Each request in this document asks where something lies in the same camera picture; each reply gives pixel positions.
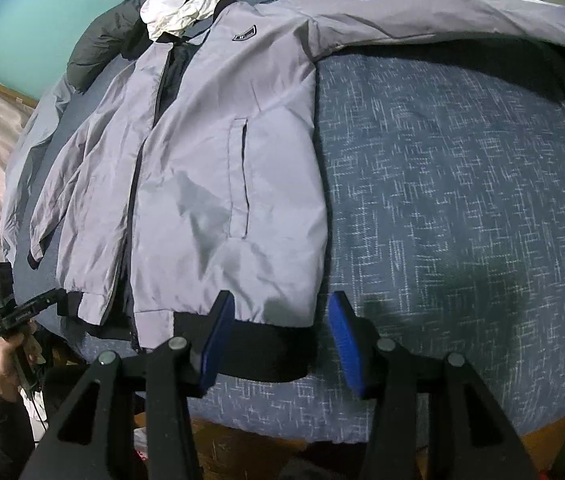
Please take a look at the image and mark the wooden trim strip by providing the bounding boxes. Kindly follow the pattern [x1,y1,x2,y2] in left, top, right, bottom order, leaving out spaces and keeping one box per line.
[0,72,38,108]

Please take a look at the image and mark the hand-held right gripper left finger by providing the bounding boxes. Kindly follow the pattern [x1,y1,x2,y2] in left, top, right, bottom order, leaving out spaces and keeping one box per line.
[20,290,237,480]

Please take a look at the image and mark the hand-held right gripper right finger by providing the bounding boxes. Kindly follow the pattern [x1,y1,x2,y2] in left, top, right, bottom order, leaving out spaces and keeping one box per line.
[327,291,538,480]

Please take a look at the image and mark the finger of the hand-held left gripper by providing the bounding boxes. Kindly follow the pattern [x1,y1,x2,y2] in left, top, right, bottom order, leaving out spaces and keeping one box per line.
[22,287,68,313]

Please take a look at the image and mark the light grey cloth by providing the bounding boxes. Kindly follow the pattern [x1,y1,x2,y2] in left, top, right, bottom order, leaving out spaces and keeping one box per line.
[0,75,78,261]

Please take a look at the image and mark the grey jacket with black hem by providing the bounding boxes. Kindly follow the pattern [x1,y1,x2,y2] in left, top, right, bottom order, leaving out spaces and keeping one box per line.
[27,0,565,383]

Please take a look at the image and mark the person's left hand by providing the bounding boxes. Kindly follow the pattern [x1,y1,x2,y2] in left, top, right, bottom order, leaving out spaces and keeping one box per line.
[0,319,47,402]

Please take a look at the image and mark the dark grey quilt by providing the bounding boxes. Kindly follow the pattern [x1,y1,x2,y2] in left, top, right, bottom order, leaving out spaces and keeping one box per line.
[66,0,163,93]

